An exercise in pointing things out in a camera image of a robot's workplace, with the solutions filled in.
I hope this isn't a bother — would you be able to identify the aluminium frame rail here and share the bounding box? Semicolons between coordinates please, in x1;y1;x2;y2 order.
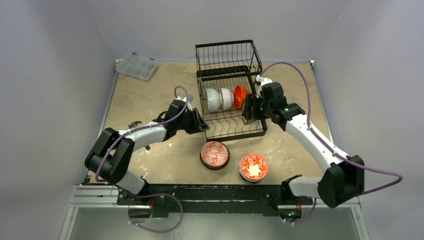
59;181;361;240

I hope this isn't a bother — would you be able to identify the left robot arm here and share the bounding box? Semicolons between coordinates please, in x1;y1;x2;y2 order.
84;98;209;205

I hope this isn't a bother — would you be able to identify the red patterned black bowl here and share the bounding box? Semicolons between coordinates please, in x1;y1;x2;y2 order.
199;141;231;170

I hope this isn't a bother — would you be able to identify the red floral bowl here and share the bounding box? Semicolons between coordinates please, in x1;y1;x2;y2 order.
238;153;270;184

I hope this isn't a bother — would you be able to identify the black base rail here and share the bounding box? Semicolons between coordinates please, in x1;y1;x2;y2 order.
117;183;313;218

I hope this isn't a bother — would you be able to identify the orange white bowl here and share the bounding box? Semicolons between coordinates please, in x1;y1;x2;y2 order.
233;85;249;109

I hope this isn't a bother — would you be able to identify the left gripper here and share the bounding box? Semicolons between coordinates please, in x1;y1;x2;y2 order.
176;108;209;135

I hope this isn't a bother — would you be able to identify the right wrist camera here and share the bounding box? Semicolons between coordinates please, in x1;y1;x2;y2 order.
254;74;273;98

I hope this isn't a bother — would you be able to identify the clear plastic organizer box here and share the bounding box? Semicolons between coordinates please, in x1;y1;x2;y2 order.
115;52;158;82

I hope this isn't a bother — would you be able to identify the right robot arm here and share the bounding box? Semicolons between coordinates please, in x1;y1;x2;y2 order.
242;82;365;208

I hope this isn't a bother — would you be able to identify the brown beige bowl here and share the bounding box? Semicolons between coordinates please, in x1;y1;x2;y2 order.
242;98;257;125

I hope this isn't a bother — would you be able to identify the white ribbed bowl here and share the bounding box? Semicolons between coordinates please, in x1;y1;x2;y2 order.
206;88;222;112

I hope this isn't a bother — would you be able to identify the small hammer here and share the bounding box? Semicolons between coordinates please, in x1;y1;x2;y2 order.
128;121;143;130

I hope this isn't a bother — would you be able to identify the black wire dish rack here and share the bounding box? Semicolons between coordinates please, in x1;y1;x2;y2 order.
195;39;268;142

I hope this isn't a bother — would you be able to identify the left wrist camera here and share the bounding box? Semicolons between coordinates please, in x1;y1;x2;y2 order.
176;95;194;111

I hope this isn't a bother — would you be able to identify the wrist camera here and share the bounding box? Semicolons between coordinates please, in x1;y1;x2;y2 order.
254;74;273;98
176;95;194;111

